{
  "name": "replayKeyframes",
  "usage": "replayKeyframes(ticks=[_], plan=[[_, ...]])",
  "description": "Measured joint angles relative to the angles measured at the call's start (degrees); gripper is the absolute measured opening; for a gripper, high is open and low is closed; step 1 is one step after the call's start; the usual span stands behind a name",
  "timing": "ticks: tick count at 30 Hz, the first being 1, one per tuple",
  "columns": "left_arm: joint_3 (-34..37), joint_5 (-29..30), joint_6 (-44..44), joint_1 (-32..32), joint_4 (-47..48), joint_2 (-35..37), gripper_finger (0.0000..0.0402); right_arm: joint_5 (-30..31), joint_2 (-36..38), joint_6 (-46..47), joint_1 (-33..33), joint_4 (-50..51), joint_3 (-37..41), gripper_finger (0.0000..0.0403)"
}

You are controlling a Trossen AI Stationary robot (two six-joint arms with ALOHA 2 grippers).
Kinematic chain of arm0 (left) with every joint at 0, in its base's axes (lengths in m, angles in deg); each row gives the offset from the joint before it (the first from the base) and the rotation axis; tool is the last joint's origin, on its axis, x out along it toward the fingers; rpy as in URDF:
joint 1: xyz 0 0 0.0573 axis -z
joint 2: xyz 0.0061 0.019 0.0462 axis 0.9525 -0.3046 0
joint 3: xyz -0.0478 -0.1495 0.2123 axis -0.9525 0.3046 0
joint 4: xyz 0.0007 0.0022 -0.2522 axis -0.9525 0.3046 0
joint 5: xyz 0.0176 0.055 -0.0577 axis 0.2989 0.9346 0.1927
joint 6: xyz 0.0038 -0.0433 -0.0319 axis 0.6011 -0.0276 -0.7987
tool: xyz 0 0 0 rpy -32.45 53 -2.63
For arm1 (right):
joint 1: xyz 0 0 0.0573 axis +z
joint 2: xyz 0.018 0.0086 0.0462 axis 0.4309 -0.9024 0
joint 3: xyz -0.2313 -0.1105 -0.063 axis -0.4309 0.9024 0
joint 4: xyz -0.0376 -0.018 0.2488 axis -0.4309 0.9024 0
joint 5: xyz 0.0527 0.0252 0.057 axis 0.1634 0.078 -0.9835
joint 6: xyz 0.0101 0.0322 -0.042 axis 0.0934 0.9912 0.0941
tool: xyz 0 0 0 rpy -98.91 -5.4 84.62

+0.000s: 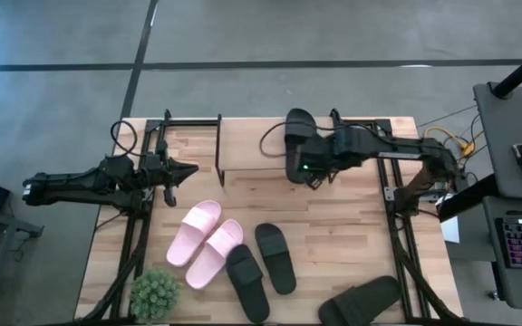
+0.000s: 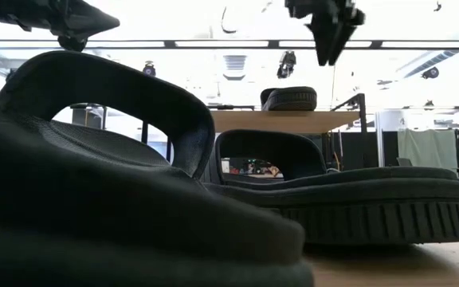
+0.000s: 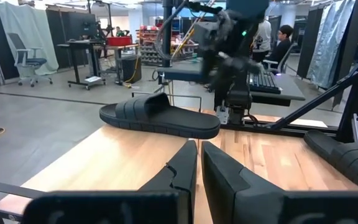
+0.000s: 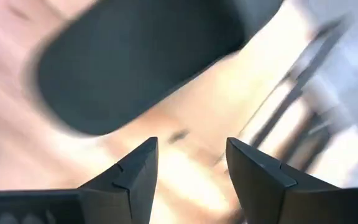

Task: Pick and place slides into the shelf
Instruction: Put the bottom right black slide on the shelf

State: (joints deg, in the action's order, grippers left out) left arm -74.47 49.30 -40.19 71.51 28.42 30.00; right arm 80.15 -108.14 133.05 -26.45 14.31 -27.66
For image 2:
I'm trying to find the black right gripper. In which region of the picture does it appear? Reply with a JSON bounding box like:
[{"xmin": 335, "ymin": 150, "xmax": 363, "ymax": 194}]
[{"xmin": 284, "ymin": 0, "xmax": 367, "ymax": 67}]

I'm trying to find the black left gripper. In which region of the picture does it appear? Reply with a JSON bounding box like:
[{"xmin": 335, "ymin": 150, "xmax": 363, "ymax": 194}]
[{"xmin": 0, "ymin": 0, "xmax": 121, "ymax": 53}]

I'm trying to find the large dark green slide sandal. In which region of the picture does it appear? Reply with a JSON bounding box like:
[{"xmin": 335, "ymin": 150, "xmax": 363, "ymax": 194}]
[{"xmin": 0, "ymin": 49, "xmax": 314, "ymax": 287}]

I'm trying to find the dark cabinet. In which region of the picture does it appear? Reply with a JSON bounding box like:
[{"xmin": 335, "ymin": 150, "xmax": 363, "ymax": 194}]
[{"xmin": 71, "ymin": 103, "xmax": 108, "ymax": 130}]

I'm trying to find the grey ceiling air vent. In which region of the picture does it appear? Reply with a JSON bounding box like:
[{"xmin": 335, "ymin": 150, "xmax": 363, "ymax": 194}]
[{"xmin": 222, "ymin": 54, "xmax": 248, "ymax": 81}]

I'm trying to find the black partition panel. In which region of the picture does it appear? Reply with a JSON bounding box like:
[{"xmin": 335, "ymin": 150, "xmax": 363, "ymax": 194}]
[{"xmin": 340, "ymin": 131, "xmax": 398, "ymax": 168}]

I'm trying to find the pale green hanging cloth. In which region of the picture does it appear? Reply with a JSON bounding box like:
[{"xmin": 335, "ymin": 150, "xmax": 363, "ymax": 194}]
[{"xmin": 397, "ymin": 128, "xmax": 459, "ymax": 173}]

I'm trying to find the black hanging camera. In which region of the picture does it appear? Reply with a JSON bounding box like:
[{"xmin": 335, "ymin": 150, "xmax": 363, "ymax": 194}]
[{"xmin": 276, "ymin": 50, "xmax": 297, "ymax": 80}]

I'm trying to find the wooden shelf with black frame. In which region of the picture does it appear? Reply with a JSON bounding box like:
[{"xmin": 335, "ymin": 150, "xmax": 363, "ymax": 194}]
[{"xmin": 140, "ymin": 92, "xmax": 369, "ymax": 171}]

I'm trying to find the thin black hanging cable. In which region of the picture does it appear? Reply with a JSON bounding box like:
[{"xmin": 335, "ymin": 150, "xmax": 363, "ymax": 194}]
[{"xmin": 220, "ymin": 6, "xmax": 238, "ymax": 35}]

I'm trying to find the white vertical post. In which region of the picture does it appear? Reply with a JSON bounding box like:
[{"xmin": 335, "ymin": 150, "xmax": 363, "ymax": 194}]
[{"xmin": 375, "ymin": 111, "xmax": 385, "ymax": 167}]

